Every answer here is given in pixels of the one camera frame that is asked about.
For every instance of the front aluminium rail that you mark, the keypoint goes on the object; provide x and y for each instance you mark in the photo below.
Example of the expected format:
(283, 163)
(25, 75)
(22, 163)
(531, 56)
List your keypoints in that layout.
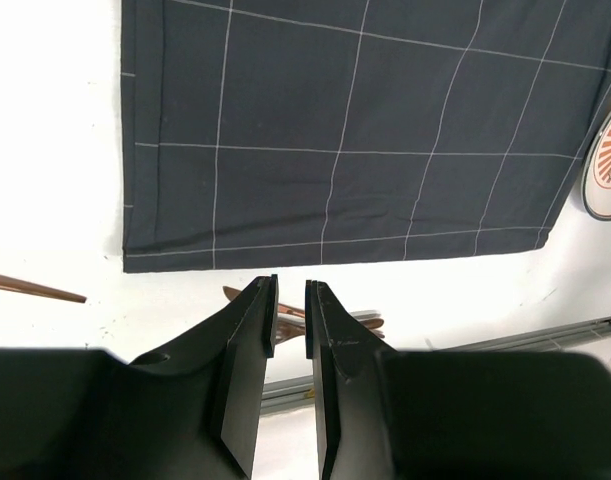
(295, 393)

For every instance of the copper knife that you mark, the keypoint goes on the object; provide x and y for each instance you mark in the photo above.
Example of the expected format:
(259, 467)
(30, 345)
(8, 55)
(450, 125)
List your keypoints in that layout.
(288, 313)

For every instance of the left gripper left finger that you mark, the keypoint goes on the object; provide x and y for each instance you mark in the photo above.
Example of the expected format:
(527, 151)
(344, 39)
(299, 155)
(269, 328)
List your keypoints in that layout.
(212, 379)

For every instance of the copper fork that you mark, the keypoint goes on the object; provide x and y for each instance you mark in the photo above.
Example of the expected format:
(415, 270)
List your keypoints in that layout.
(24, 287)

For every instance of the patterned glass plate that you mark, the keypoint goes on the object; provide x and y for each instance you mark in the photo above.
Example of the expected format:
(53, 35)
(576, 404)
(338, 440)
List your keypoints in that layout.
(596, 179)

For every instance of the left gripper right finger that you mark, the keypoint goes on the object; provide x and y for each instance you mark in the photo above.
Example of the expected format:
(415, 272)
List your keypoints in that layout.
(354, 402)

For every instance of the dark grey checked cloth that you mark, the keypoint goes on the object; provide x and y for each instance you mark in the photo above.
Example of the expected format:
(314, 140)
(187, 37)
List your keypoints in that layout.
(264, 134)

